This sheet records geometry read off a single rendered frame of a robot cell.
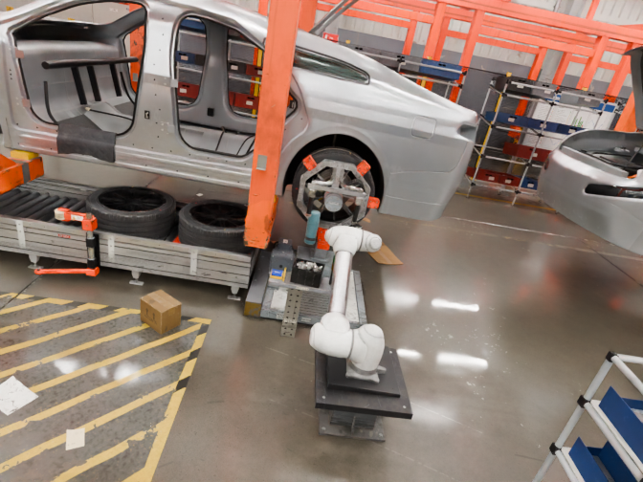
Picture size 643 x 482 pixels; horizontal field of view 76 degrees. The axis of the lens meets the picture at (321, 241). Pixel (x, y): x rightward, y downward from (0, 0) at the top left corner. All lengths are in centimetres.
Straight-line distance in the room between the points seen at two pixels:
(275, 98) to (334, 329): 141
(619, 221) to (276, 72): 318
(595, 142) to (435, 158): 291
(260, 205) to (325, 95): 94
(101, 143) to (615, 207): 427
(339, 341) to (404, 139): 170
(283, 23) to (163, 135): 135
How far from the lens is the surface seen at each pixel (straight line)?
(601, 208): 447
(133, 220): 340
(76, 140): 373
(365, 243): 243
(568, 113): 880
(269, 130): 270
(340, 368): 235
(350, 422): 250
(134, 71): 585
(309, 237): 321
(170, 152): 348
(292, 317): 291
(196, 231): 326
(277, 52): 265
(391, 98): 322
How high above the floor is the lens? 187
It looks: 25 degrees down
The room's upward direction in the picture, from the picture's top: 11 degrees clockwise
